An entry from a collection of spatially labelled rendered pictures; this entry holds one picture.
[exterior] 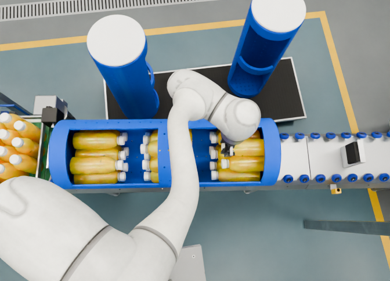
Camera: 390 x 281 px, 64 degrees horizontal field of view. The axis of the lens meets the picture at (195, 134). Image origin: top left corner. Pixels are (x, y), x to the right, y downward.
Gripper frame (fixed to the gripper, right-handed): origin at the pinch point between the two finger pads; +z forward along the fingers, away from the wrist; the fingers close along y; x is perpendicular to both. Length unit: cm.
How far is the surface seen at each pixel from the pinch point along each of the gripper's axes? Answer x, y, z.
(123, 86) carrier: 48, 42, 39
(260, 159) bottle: -14.6, -4.8, 4.2
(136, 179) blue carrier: 37.1, -10.2, 19.5
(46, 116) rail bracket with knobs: 78, 19, 19
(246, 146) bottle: -8.4, -0.4, 0.1
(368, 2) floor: -154, 158, 118
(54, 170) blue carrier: 64, -9, -1
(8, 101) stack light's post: 109, 35, 42
